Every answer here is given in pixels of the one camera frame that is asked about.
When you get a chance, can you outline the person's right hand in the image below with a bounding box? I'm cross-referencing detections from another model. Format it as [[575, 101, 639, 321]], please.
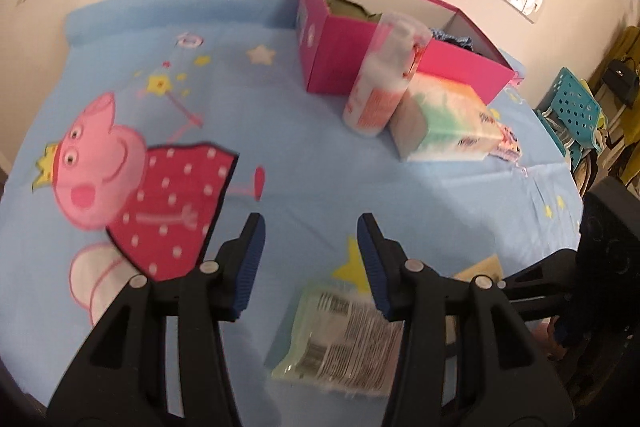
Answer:
[[535, 317, 565, 360]]

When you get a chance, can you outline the green plush toy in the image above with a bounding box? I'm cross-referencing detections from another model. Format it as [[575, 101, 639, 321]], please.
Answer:
[[324, 0, 383, 24]]

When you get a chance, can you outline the green tissue packet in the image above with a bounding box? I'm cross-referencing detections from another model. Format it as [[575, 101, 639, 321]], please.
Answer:
[[270, 279, 407, 396]]

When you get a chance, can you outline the blue patterned cloth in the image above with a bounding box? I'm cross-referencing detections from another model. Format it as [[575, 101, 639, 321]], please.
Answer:
[[430, 27, 476, 56]]

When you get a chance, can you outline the black bag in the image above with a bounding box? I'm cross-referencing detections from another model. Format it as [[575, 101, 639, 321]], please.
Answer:
[[600, 57, 640, 108]]

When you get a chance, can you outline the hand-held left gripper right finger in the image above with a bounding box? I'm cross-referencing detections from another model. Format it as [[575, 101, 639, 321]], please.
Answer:
[[356, 213, 576, 427]]

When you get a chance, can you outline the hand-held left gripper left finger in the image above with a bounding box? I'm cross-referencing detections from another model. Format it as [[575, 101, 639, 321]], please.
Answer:
[[47, 212, 266, 427]]

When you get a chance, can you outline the pastel tissue pack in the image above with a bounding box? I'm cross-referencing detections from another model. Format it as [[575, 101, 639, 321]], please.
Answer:
[[389, 72, 524, 163]]

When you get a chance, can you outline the yellow garment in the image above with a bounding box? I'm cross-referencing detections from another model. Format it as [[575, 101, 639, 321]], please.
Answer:
[[590, 24, 640, 188]]

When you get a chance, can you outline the pink cardboard box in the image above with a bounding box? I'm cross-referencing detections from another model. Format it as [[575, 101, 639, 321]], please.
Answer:
[[298, 0, 526, 108]]

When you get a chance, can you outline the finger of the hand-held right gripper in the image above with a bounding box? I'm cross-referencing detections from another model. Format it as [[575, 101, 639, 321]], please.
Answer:
[[502, 248, 582, 297], [507, 292, 574, 324]]

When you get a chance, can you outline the printed blue bed sheet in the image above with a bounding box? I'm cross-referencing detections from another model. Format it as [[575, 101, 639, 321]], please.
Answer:
[[0, 0, 587, 427]]

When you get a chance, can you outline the teal plastic basket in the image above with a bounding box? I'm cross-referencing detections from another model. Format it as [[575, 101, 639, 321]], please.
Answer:
[[535, 67, 609, 172]]

